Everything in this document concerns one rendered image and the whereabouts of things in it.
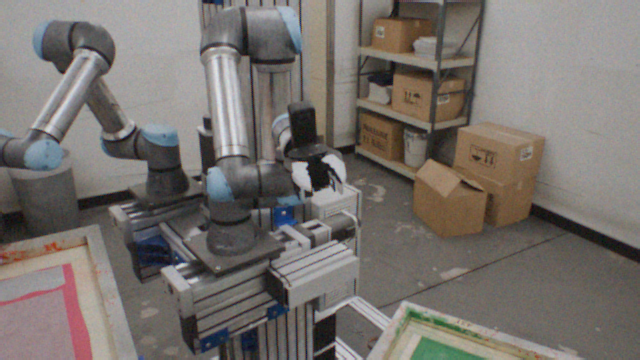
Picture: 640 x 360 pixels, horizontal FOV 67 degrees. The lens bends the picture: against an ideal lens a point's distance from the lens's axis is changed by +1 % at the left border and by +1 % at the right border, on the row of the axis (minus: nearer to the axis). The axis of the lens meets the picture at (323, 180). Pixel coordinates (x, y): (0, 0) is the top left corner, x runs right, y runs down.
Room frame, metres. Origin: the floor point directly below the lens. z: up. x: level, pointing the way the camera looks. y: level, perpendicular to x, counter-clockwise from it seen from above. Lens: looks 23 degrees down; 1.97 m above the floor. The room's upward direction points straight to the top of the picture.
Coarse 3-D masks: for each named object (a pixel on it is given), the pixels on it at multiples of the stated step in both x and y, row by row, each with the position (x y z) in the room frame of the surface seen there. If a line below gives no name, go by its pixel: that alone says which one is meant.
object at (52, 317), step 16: (64, 272) 1.09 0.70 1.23; (64, 288) 1.04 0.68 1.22; (0, 304) 0.97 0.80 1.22; (16, 304) 0.98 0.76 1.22; (32, 304) 0.98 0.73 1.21; (48, 304) 0.99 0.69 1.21; (64, 304) 0.99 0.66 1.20; (0, 320) 0.93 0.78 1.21; (16, 320) 0.94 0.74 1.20; (32, 320) 0.94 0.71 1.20; (48, 320) 0.95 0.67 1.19; (64, 320) 0.95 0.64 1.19; (80, 320) 0.96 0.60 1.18; (0, 336) 0.89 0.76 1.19; (16, 336) 0.90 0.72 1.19; (32, 336) 0.90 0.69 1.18; (48, 336) 0.90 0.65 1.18; (64, 336) 0.91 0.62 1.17; (80, 336) 0.91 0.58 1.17; (0, 352) 0.85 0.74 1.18; (16, 352) 0.86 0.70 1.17; (32, 352) 0.86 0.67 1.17; (48, 352) 0.87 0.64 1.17; (64, 352) 0.87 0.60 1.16; (80, 352) 0.88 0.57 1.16
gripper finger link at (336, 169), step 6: (330, 156) 0.77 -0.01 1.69; (324, 162) 0.75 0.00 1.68; (330, 162) 0.74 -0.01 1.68; (336, 162) 0.74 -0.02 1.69; (342, 162) 0.74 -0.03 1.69; (324, 168) 0.75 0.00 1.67; (330, 168) 0.73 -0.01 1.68; (336, 168) 0.71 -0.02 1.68; (342, 168) 0.72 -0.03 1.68; (330, 174) 0.76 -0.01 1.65; (336, 174) 0.70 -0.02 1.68; (342, 174) 0.70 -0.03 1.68; (336, 180) 0.74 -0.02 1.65; (342, 180) 0.69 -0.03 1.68; (336, 186) 0.75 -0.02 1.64; (342, 186) 0.72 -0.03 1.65; (342, 192) 0.73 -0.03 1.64
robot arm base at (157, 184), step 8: (152, 168) 1.54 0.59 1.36; (160, 168) 1.54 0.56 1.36; (168, 168) 1.54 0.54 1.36; (176, 168) 1.57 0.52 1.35; (152, 176) 1.54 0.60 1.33; (160, 176) 1.53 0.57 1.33; (168, 176) 1.54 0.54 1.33; (176, 176) 1.56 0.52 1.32; (184, 176) 1.60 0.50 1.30; (152, 184) 1.53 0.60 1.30; (160, 184) 1.53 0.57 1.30; (168, 184) 1.53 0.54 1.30; (176, 184) 1.54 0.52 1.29; (184, 184) 1.57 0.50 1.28; (152, 192) 1.53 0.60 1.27; (160, 192) 1.52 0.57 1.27; (168, 192) 1.52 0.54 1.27; (176, 192) 1.54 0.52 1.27
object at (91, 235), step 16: (96, 224) 1.23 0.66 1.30; (32, 240) 1.14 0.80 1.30; (48, 240) 1.15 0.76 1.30; (64, 240) 1.16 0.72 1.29; (80, 240) 1.18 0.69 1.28; (96, 240) 1.17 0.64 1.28; (0, 256) 1.08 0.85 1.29; (16, 256) 1.10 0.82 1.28; (32, 256) 1.12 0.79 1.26; (96, 256) 1.12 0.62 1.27; (96, 272) 1.07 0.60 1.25; (112, 288) 1.02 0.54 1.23; (112, 304) 0.98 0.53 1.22; (112, 320) 0.93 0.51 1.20; (112, 336) 0.90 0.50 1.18; (128, 336) 0.90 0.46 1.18; (128, 352) 0.86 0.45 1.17
